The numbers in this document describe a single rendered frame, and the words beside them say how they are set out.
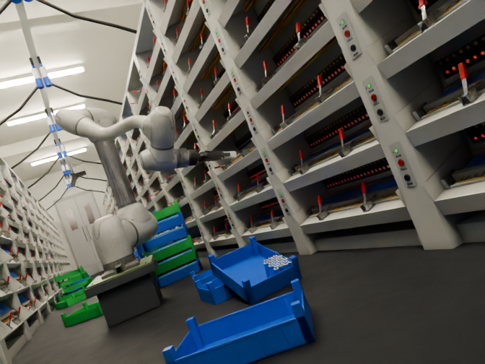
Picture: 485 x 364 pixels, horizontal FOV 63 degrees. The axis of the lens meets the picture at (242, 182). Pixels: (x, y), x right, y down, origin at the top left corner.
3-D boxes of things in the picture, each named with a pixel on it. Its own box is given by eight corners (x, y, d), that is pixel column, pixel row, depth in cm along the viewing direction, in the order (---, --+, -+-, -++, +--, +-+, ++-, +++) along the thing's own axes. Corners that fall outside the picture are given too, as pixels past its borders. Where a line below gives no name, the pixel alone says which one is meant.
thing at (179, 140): (194, 127, 241) (180, 109, 240) (175, 153, 296) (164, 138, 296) (219, 111, 249) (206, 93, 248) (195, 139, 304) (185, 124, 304)
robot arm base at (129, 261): (100, 281, 178) (96, 269, 178) (105, 274, 199) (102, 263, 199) (139, 265, 182) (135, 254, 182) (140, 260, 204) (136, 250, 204)
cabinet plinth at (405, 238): (463, 243, 101) (455, 224, 101) (215, 256, 302) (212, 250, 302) (501, 220, 107) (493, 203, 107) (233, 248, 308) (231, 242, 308)
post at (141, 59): (213, 258, 292) (133, 49, 300) (210, 258, 300) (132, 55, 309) (237, 248, 300) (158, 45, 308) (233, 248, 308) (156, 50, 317)
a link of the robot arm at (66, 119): (76, 113, 186) (98, 113, 198) (49, 102, 192) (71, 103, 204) (73, 140, 190) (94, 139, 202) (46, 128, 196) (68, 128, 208)
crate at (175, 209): (136, 228, 245) (131, 216, 245) (134, 230, 264) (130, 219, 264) (180, 211, 255) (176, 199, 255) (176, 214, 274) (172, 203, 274)
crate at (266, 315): (175, 389, 80) (161, 352, 80) (198, 348, 100) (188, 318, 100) (315, 341, 76) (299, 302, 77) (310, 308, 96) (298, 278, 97)
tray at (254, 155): (263, 156, 175) (250, 139, 174) (221, 182, 230) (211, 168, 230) (294, 133, 183) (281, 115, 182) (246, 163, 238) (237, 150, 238)
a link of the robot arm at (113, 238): (94, 268, 189) (78, 225, 189) (120, 256, 205) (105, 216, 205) (118, 260, 182) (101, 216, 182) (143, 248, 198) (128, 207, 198)
